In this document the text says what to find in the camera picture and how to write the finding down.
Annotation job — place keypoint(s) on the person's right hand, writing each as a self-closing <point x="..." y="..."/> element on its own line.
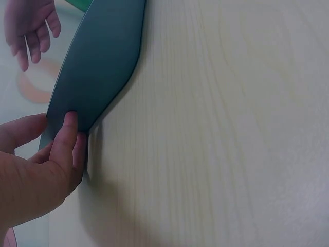
<point x="28" y="20"/>

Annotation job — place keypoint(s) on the person's left hand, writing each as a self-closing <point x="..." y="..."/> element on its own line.
<point x="30" y="185"/>

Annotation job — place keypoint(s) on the person's right fingers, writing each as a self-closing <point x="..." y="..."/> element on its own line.
<point x="34" y="46"/>

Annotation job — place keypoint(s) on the dark teal flexible sheet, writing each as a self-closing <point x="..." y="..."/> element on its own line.
<point x="102" y="59"/>

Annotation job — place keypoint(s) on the bright green flat thing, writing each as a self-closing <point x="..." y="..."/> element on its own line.
<point x="79" y="3"/>

